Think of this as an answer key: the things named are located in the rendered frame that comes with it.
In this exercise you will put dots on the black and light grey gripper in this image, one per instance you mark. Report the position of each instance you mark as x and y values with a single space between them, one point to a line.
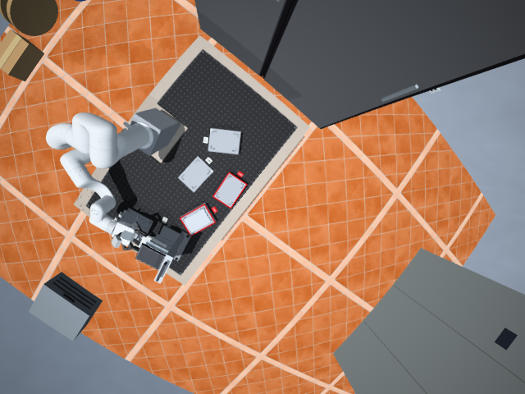
128 233

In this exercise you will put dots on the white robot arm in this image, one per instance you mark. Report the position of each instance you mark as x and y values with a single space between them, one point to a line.
97 137

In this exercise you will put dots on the black microplate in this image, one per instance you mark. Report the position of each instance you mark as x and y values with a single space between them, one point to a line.
150 256

